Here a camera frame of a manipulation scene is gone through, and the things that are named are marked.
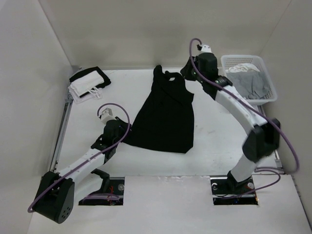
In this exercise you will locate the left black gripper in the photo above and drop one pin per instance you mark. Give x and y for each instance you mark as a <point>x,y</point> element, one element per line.
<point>123,125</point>

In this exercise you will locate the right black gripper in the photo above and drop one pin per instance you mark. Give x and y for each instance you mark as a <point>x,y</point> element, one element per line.
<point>185,72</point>

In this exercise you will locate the black tank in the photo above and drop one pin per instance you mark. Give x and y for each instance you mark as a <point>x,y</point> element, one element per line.
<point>80,73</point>
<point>166,120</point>

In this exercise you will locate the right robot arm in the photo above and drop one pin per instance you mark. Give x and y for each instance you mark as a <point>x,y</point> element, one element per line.
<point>262,135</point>

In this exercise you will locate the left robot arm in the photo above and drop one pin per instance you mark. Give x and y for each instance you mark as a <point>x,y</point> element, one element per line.
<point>56,193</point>

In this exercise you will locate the bottom folded white tank top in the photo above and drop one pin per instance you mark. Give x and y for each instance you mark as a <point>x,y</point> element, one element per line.
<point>95,93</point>

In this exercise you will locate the folded white tank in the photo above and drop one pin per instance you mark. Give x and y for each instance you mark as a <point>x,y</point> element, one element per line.
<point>95,93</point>
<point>87,82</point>

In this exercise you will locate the folded black tank top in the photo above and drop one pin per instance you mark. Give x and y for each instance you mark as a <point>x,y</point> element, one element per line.
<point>80,73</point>

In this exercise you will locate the white tank top in basket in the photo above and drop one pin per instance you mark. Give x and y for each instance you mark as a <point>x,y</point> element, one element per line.
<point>243,67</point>

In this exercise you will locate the grey tank top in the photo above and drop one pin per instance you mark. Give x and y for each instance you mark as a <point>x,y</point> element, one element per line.
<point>250,85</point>

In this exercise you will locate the white plastic basket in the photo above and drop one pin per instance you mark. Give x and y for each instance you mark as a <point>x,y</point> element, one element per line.
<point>228,61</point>

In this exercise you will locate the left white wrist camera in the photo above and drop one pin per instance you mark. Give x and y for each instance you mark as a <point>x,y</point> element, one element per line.
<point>106,115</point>

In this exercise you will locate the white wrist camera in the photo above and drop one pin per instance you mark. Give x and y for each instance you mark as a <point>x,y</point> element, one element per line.
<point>106,115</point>
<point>203,48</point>

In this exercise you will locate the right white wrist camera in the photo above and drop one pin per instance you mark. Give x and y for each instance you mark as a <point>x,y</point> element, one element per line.
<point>203,48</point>

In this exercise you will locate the left metal table rail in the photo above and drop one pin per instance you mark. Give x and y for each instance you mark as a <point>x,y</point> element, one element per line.
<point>61,133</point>

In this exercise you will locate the metal table rail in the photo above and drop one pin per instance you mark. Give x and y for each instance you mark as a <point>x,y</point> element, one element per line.
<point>272,162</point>
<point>61,133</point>

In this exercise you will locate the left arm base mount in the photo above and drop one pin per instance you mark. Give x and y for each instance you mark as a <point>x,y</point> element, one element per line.
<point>114,192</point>

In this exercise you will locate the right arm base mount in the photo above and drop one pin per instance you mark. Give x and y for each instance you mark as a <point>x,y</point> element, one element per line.
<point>223,195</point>

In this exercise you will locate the right metal table rail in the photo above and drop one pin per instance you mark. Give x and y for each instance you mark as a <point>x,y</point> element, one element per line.
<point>272,162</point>

